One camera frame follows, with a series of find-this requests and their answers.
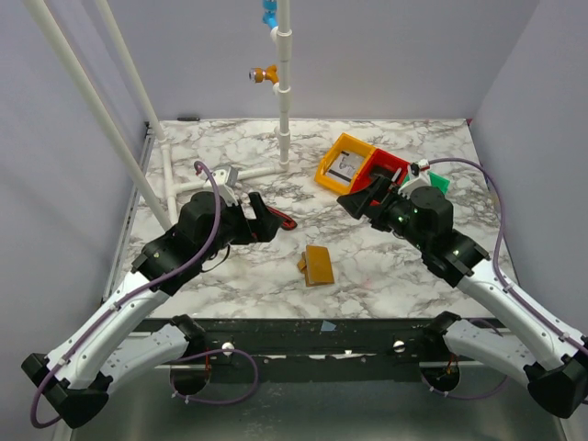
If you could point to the black items in red bin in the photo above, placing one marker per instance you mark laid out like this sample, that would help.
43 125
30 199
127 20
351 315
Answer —
380 171

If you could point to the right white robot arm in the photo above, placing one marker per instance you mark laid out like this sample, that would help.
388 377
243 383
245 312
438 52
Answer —
544 353

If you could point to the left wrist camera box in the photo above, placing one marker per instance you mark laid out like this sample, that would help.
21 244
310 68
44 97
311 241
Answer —
226 178

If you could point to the black mounting rail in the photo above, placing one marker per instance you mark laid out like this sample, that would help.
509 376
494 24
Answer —
315 350

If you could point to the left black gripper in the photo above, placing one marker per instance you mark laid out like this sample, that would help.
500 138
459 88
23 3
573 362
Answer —
253 225

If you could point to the mustard yellow card holder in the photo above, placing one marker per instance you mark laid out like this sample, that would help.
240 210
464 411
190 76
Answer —
316 266

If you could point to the white PVC pipe frame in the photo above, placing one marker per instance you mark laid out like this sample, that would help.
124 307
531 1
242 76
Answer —
281 35

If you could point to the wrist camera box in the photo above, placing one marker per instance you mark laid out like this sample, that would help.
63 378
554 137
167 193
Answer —
226 178
418 176

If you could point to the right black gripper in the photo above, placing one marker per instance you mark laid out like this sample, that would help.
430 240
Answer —
380 211

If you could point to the red black utility knife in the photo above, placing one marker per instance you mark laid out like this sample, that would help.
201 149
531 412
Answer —
287 223

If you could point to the red plastic bin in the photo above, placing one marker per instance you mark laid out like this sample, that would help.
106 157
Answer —
381 163

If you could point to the cards in yellow bin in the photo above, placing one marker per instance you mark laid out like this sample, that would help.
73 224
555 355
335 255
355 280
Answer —
345 166

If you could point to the green plastic bin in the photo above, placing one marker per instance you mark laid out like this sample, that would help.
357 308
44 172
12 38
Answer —
439 182

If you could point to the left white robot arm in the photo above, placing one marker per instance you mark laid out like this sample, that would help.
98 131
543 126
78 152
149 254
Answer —
78 377

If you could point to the orange camera on pole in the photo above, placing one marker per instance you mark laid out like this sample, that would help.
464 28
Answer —
258 75

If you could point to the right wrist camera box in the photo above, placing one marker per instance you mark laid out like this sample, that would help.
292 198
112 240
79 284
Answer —
418 176

